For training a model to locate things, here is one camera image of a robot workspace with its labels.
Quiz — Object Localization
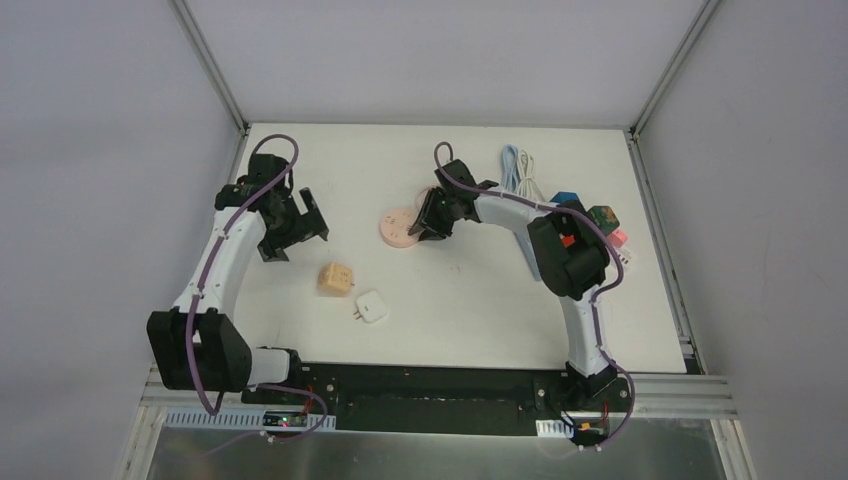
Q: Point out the pink power strip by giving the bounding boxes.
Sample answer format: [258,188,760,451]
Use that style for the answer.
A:
[607,228,629,249]

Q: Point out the light blue cable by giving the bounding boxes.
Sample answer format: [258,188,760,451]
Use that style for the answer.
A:
[498,144,525,195]

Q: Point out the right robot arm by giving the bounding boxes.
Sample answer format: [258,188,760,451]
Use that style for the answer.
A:
[409,159,618,410]

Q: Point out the beige cube plug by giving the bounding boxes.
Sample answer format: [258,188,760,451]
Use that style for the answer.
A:
[317,262,355,296]

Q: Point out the white charger plug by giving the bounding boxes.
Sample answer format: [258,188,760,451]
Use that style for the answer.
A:
[354,290,389,324]

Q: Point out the round pink socket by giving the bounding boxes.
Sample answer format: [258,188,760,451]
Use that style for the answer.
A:
[379,206,419,249]

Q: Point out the blue cube socket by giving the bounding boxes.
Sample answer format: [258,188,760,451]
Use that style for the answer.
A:
[550,191,580,205]

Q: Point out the purple cable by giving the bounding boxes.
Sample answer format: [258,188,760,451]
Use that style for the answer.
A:
[185,133,329,445]
[433,140,637,452]

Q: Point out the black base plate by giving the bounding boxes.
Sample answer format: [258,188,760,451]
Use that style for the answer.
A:
[283,362,633,436]

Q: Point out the dark green cube socket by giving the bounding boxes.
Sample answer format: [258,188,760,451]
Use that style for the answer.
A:
[588,205,621,236]

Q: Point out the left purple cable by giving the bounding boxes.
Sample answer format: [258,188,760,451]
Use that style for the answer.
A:
[185,133,329,445]

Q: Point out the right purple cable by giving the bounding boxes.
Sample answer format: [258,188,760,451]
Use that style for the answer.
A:
[433,140,637,452]

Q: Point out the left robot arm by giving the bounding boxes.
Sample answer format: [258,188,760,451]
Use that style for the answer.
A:
[146,154,329,405]

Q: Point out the light blue power strip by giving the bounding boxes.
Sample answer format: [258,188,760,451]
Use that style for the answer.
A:
[515,234,541,281]

